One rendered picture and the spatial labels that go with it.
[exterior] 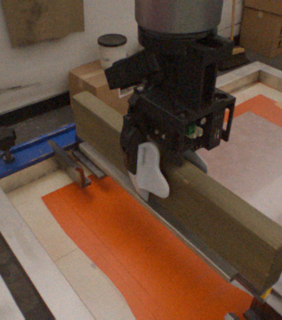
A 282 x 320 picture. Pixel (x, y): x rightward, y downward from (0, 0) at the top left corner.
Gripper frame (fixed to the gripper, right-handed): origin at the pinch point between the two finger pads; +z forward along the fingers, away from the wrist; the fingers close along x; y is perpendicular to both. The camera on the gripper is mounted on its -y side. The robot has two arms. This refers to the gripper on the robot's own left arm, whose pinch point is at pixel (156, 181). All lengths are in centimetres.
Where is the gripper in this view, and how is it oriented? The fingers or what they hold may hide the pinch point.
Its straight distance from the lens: 46.4
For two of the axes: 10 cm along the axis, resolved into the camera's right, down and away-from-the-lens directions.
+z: 0.0, 7.7, 6.3
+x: 7.8, -3.9, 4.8
